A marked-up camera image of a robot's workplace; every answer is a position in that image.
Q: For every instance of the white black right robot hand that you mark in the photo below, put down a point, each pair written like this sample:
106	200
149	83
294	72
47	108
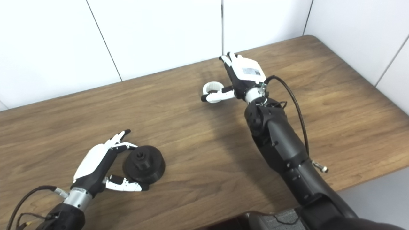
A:
246	73

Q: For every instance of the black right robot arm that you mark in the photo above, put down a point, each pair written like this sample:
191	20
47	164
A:
287	150

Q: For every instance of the round black plastic part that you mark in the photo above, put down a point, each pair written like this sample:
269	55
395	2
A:
143	164

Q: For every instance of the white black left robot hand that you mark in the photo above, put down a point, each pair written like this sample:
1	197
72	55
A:
92	163

